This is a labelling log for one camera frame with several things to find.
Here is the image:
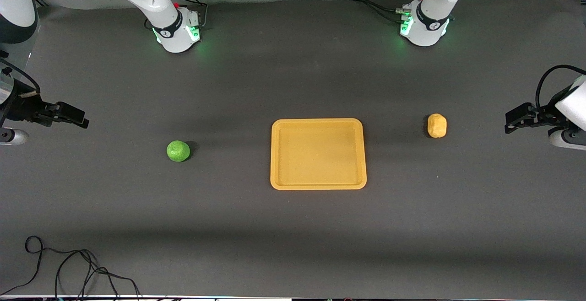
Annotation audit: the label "yellow potato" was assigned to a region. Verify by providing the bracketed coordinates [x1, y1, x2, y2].
[427, 113, 447, 139]

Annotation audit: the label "green apple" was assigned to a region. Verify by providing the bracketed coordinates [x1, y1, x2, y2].
[166, 140, 191, 163]

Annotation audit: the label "yellow plastic tray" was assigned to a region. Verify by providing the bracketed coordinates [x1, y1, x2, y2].
[270, 118, 368, 191]

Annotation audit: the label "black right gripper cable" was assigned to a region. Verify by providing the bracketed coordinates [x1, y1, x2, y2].
[0, 56, 42, 98]

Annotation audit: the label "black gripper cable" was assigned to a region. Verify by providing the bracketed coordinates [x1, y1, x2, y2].
[0, 56, 42, 98]
[535, 64, 586, 109]

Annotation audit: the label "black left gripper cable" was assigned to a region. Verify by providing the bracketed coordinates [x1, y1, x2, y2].
[535, 64, 586, 109]

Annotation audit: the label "loose black cable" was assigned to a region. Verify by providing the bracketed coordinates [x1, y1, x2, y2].
[0, 236, 142, 301]

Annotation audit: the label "black right arm base cables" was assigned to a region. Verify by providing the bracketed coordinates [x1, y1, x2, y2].
[166, 0, 210, 31]

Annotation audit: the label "black arm base cables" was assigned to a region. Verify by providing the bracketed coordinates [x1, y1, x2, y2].
[346, 0, 430, 23]
[166, 0, 210, 31]

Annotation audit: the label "black left arm base cables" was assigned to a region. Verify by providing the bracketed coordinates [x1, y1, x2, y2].
[346, 0, 430, 23]

